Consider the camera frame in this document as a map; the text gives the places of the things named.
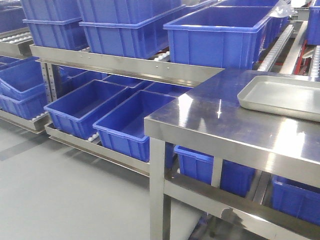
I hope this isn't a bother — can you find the blue bins lower far left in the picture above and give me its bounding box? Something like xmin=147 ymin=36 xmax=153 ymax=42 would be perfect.
xmin=0 ymin=57 xmax=48 ymax=120

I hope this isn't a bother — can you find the white roller track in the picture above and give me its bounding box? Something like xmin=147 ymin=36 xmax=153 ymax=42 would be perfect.
xmin=257 ymin=24 xmax=294 ymax=72

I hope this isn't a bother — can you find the steel shelf front rail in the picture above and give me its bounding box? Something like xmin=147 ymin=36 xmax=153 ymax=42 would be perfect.
xmin=30 ymin=44 xmax=223 ymax=87

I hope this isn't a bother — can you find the blue bin upper far left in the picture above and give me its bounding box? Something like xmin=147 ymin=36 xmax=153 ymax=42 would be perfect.
xmin=21 ymin=0 xmax=88 ymax=51

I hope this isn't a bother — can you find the steel table frame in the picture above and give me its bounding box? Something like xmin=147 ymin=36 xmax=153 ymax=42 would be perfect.
xmin=144 ymin=69 xmax=320 ymax=240

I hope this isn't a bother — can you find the steel shelf rail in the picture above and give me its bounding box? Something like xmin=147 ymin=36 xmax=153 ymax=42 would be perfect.
xmin=30 ymin=44 xmax=223 ymax=87
xmin=45 ymin=123 xmax=150 ymax=177

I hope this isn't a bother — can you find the blue bin lower left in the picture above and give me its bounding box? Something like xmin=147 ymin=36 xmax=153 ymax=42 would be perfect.
xmin=44 ymin=80 xmax=130 ymax=140

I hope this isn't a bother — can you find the blue bin under table right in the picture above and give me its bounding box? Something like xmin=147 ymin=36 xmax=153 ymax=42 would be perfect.
xmin=271 ymin=175 xmax=320 ymax=225

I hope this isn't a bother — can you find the steel divider rail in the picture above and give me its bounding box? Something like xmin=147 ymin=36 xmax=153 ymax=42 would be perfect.
xmin=279 ymin=21 xmax=308 ymax=75

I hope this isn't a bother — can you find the blue bin front left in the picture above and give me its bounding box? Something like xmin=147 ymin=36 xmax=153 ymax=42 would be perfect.
xmin=162 ymin=5 xmax=276 ymax=71

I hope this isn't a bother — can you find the blue bin rear left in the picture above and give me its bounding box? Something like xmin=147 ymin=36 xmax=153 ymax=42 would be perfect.
xmin=214 ymin=0 xmax=292 ymax=48

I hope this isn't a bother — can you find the steel lower shelf rail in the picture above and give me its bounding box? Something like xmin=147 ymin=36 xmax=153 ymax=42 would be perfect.
xmin=45 ymin=123 xmax=150 ymax=177

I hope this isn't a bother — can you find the blue bin lower middle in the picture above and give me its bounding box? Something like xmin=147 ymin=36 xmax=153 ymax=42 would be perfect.
xmin=93 ymin=90 xmax=175 ymax=163

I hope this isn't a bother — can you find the grey plastic tray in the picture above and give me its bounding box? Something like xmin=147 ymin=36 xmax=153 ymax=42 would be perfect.
xmin=237 ymin=75 xmax=320 ymax=122

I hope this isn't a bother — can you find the blue bin front right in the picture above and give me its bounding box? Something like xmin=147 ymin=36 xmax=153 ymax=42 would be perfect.
xmin=306 ymin=0 xmax=320 ymax=46

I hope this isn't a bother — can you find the blue bin under table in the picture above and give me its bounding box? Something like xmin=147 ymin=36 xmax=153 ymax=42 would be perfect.
xmin=271 ymin=175 xmax=320 ymax=225
xmin=173 ymin=144 xmax=256 ymax=198

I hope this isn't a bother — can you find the clear plastic bag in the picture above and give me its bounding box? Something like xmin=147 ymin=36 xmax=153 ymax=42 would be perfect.
xmin=268 ymin=0 xmax=295 ymax=18

